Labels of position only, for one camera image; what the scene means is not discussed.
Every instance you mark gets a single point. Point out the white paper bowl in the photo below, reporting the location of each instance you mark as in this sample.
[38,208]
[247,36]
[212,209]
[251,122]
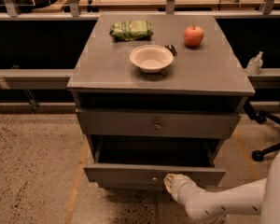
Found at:
[151,58]

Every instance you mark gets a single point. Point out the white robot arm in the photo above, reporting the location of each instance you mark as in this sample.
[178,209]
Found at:
[261,197]

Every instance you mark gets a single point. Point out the clear sanitizer pump bottle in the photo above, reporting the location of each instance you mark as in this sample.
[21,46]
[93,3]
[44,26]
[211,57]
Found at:
[255,64]

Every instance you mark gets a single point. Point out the red apple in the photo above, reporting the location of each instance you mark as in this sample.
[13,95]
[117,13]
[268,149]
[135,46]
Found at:
[193,36]

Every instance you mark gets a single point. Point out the grey bottom drawer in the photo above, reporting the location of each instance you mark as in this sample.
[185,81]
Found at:
[130,186]

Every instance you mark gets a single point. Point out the small dark wrapped snack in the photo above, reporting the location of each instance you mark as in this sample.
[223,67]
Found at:
[172,49]

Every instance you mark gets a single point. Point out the grey top drawer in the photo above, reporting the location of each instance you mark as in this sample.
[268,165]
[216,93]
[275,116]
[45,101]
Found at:
[162,124]

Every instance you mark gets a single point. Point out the grey drawer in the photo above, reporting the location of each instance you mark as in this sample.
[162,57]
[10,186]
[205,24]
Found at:
[130,186]
[162,124]
[147,160]

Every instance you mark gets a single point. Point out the green chip bag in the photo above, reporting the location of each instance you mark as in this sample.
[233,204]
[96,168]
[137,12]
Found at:
[131,30]

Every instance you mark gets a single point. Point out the tan padded gripper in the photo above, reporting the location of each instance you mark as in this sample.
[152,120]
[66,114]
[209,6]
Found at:
[181,184]

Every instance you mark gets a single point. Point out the grey wooden drawer cabinet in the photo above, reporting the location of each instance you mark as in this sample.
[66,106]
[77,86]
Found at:
[206,79]

